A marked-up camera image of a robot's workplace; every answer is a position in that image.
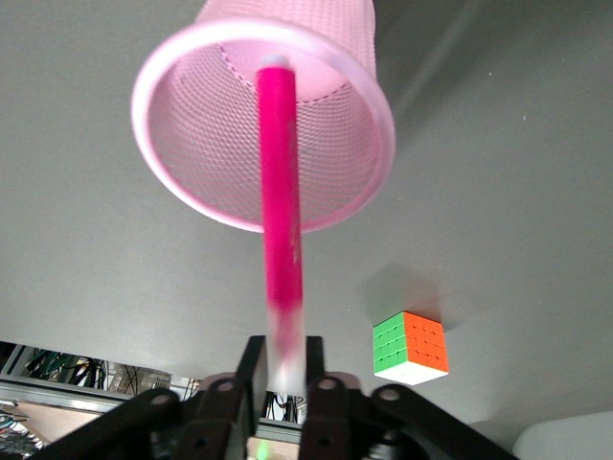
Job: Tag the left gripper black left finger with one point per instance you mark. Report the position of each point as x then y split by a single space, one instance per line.
206 421

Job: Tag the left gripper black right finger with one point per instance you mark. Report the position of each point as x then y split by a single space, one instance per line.
345 421

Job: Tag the pink marker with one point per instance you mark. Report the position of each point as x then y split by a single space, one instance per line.
280 191

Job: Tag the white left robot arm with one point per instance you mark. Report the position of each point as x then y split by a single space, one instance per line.
565 438

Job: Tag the Rubik's cube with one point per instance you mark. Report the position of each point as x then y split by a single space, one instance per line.
412 345

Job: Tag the pink mesh cup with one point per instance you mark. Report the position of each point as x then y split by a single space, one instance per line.
201 144

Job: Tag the aluminium extrusion rail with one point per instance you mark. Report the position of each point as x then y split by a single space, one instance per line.
57 389

